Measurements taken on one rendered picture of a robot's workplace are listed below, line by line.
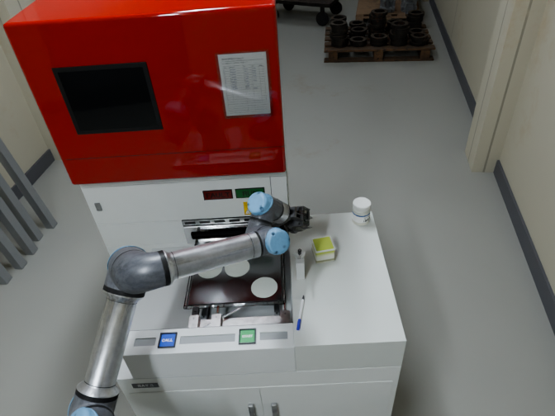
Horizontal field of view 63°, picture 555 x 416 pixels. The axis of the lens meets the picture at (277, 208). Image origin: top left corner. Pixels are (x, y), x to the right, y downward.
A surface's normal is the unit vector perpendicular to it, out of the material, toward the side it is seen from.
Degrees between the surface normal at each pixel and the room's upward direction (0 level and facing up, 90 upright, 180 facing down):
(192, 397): 90
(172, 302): 0
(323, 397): 90
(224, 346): 0
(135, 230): 90
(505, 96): 90
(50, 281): 0
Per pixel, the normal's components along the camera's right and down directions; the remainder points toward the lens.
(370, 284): -0.07, -0.77
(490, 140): -0.14, 0.65
